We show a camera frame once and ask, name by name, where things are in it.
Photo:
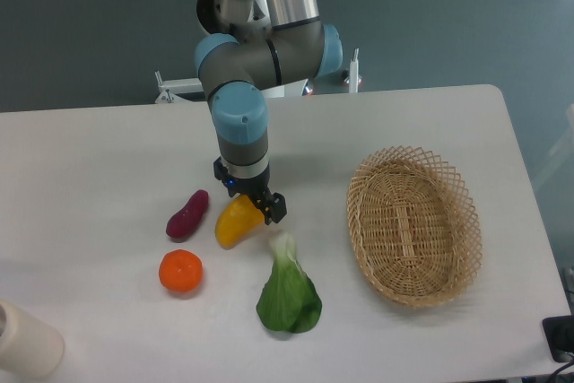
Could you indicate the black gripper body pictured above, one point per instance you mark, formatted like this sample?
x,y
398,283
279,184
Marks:
x,y
249,186

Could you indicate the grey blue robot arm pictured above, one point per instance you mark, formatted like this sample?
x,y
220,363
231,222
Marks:
x,y
250,46

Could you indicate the woven wicker basket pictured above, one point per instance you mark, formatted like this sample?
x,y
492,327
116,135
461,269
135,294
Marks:
x,y
413,226

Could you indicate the cream cylindrical bottle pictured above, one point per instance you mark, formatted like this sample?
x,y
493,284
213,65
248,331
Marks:
x,y
30,348

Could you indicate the black device at table edge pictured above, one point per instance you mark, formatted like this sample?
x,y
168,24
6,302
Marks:
x,y
558,333

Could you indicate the orange tangerine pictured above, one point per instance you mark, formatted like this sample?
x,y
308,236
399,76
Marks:
x,y
180,271

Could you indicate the yellow mango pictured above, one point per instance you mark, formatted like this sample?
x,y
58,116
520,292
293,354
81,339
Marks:
x,y
236,221

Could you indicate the purple sweet potato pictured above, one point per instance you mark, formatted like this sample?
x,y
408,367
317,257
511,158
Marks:
x,y
185,222

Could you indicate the green bok choy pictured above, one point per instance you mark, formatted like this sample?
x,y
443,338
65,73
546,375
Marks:
x,y
289,301

